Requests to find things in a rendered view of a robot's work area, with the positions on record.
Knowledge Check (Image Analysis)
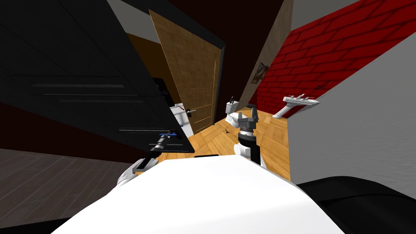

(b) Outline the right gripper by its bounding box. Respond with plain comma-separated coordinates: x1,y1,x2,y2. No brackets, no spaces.
237,107,259,131

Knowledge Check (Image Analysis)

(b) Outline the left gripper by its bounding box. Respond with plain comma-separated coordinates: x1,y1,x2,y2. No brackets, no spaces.
158,132,173,146

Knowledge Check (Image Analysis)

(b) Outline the white toilet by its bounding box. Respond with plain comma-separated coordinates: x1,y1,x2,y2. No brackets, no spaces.
225,96,248,128

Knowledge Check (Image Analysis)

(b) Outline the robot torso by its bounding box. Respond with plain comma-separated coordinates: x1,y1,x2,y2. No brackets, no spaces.
50,154,346,234

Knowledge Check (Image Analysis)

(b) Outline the brown wooden door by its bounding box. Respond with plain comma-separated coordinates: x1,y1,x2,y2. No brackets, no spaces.
148,9,225,134

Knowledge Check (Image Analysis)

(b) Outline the black door leaf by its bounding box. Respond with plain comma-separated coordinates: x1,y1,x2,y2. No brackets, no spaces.
0,0,195,154

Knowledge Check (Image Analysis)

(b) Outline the dark framed wall picture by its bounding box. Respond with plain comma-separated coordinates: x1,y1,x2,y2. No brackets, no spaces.
251,62,270,85

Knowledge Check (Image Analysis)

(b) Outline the white wall sink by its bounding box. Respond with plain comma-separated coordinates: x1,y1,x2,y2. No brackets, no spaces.
272,94,321,119

